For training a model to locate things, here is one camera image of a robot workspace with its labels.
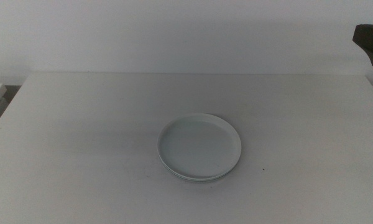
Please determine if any white shallow bowl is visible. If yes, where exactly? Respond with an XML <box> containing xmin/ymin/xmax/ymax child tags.
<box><xmin>157</xmin><ymin>113</ymin><xmax>242</xmax><ymax>181</ymax></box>

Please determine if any mint green shallow bowl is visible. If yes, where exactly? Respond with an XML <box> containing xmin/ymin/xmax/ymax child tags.
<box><xmin>159</xmin><ymin>155</ymin><xmax>237</xmax><ymax>183</ymax></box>

